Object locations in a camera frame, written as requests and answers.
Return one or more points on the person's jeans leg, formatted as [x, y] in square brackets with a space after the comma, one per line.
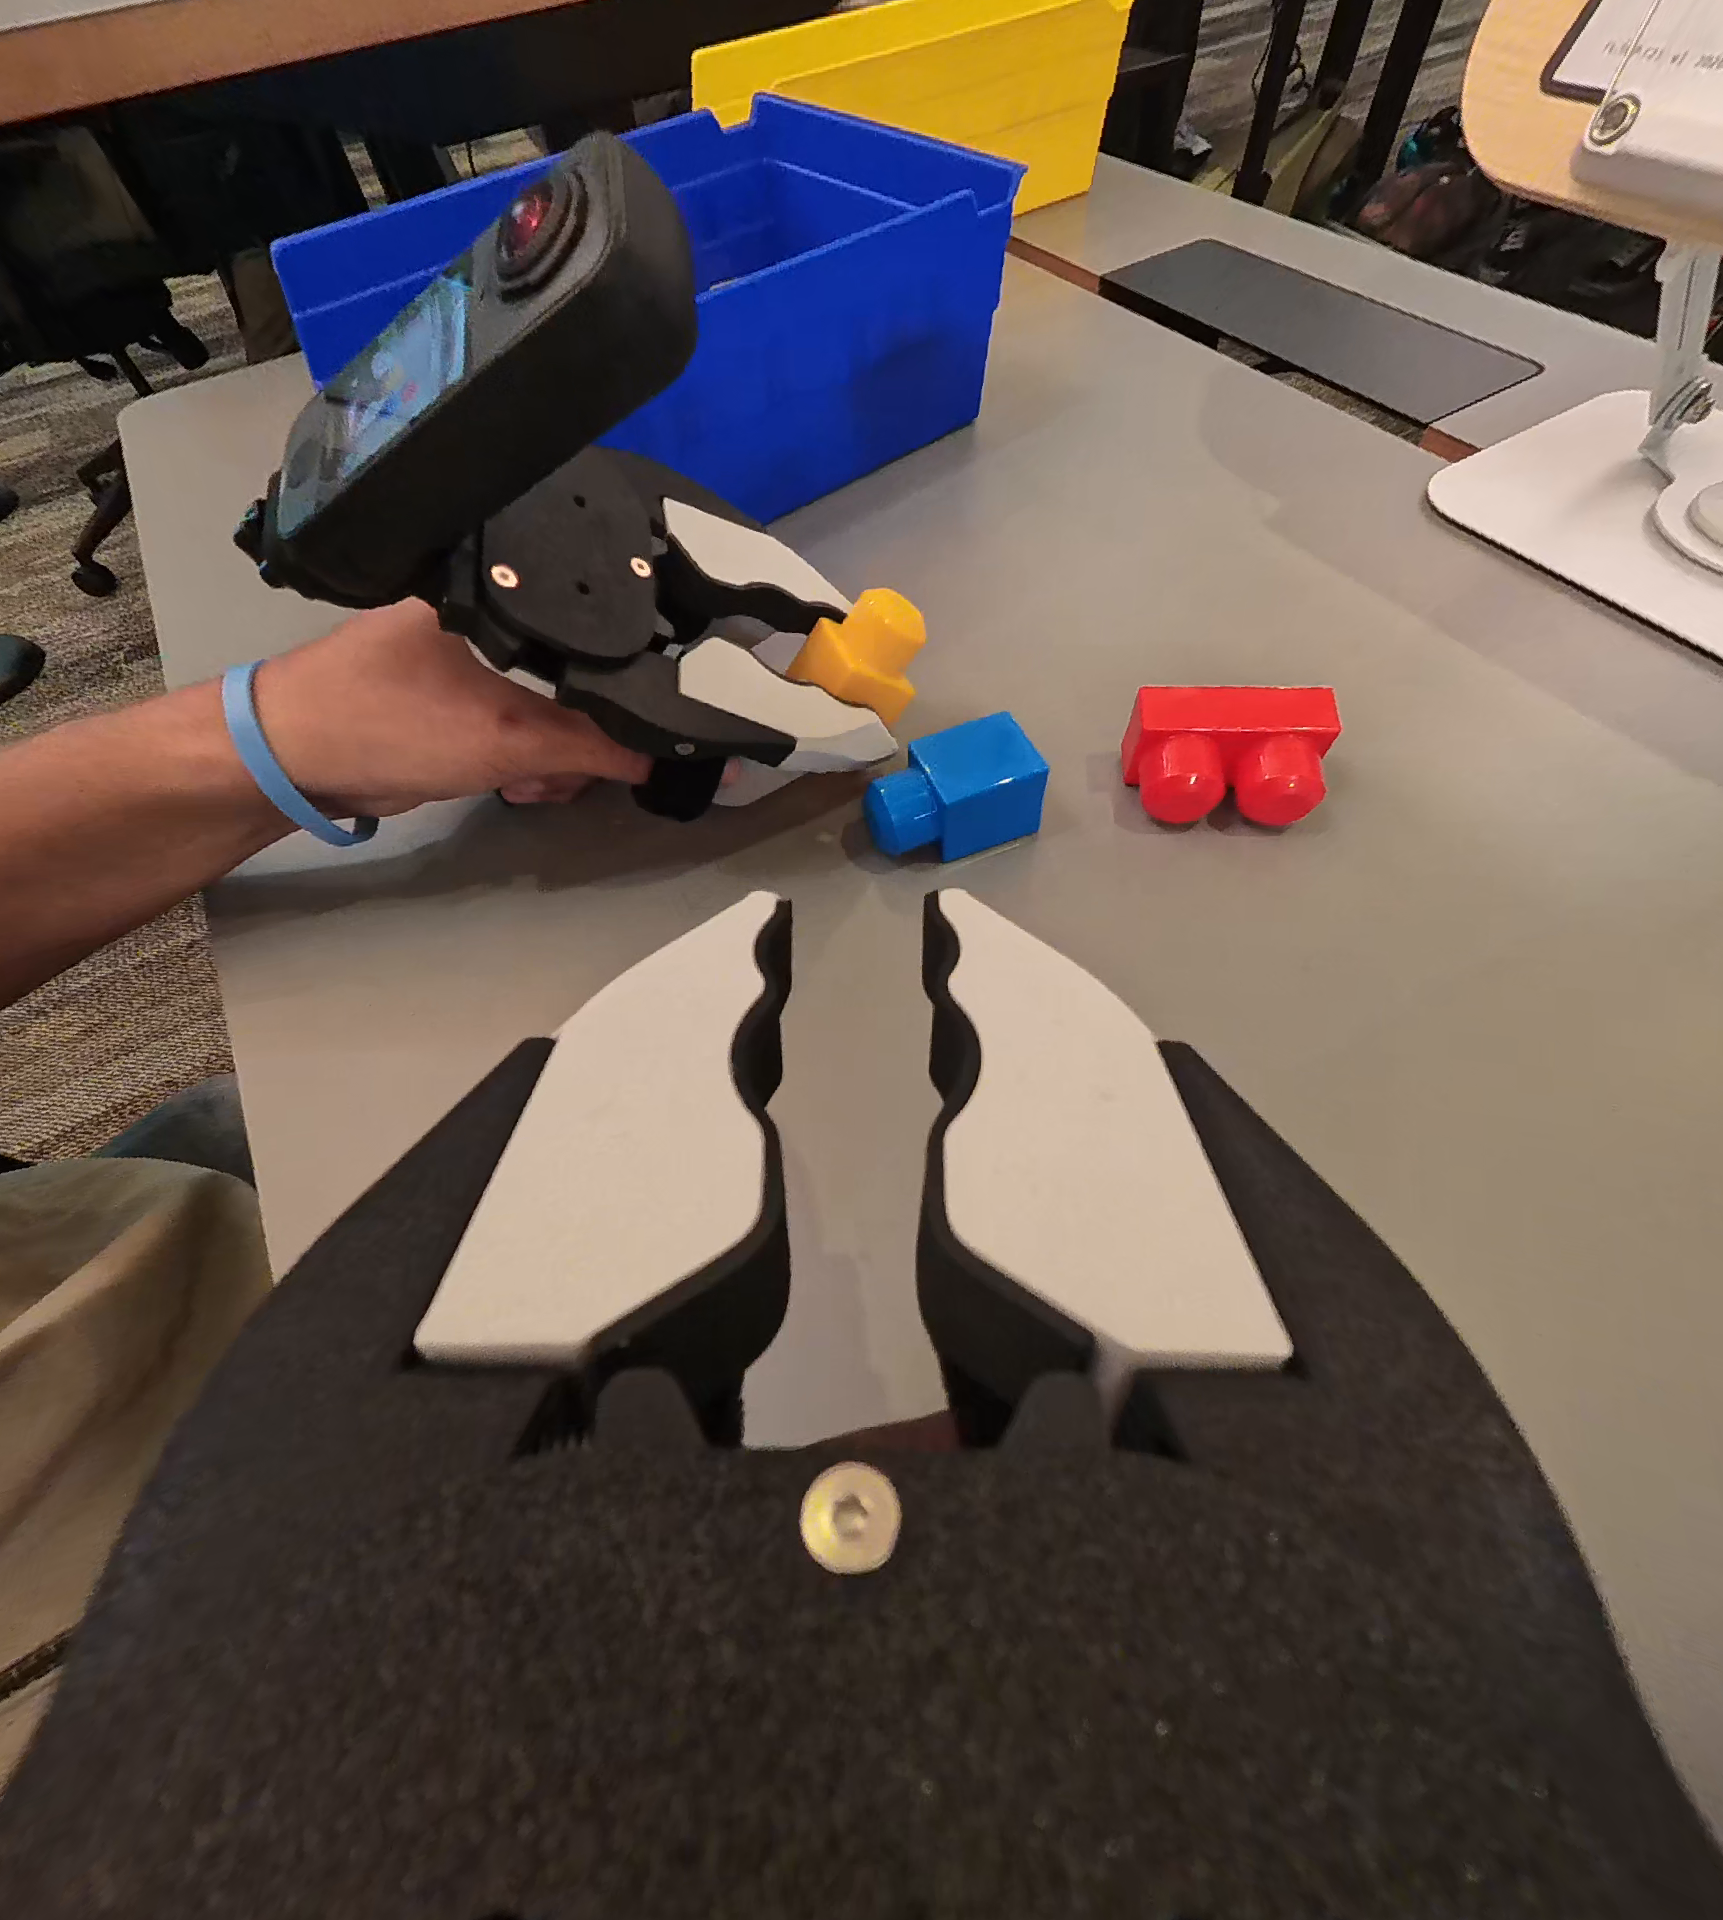
[186, 1134]

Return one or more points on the person's left forearm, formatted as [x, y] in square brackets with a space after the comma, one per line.
[52, 870]

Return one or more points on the blue storage bin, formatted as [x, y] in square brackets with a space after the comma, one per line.
[861, 331]

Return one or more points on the orange mega block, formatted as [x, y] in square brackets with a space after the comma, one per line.
[867, 647]

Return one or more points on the red mega block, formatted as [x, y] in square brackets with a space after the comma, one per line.
[1237, 737]

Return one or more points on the wooden table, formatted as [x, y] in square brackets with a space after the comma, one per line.
[202, 47]

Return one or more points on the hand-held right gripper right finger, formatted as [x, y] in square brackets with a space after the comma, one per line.
[1101, 1200]

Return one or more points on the yellow storage bin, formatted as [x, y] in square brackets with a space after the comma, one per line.
[951, 76]

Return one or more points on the white board stand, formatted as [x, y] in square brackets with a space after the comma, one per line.
[1671, 571]

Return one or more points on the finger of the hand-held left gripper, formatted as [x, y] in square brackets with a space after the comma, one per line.
[801, 720]
[755, 571]

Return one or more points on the black flat panel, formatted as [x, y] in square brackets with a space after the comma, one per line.
[1327, 331]

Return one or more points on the person's left hand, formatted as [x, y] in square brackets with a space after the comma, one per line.
[411, 706]

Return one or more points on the blue mega block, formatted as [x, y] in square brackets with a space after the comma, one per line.
[967, 787]

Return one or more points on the person's beige jacket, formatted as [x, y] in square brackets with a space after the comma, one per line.
[52, 1441]

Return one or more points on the blue wristband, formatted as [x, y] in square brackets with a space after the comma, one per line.
[261, 781]

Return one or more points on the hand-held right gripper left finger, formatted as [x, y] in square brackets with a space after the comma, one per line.
[605, 1200]

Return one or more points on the black office chair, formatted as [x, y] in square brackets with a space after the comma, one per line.
[36, 270]

